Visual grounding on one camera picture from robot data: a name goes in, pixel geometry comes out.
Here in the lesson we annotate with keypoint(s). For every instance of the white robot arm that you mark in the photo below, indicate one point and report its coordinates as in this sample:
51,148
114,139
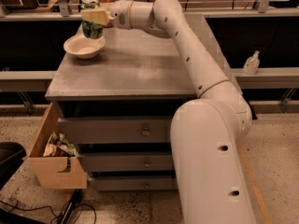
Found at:
204,132

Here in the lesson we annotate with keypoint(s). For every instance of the snack bags in wooden box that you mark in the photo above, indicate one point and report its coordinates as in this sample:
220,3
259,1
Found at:
58,146

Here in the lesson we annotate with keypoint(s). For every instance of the green soda can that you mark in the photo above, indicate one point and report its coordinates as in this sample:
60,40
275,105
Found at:
90,29

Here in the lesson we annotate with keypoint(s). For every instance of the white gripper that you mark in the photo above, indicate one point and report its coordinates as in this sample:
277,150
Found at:
121,13

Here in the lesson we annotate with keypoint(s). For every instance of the top grey drawer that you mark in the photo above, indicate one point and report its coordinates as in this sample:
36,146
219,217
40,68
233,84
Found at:
116,130

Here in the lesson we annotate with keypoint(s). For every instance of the black power strip on floor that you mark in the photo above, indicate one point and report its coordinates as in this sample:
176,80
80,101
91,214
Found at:
66,213

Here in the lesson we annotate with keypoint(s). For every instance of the middle grey drawer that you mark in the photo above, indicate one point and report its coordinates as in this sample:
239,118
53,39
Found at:
126,161

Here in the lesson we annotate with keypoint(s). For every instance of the white paper bowl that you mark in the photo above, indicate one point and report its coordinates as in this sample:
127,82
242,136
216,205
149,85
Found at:
83,47

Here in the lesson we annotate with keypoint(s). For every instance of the wooden side drawer box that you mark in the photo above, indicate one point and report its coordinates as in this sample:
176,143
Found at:
54,172

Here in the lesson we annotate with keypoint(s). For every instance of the grey drawer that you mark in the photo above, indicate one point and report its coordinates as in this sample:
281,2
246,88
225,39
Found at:
132,183
116,130
126,161

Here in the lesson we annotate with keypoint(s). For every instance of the black object at left edge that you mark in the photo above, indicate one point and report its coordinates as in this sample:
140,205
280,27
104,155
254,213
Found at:
11,158

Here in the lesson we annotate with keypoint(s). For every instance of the orange soda can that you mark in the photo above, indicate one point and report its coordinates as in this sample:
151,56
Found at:
101,2

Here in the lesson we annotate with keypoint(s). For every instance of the grey drawer cabinet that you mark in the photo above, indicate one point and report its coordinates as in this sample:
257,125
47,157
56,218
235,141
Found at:
135,75

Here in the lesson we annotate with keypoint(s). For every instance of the bottom grey drawer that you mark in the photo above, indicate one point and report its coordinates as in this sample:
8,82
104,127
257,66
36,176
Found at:
132,183

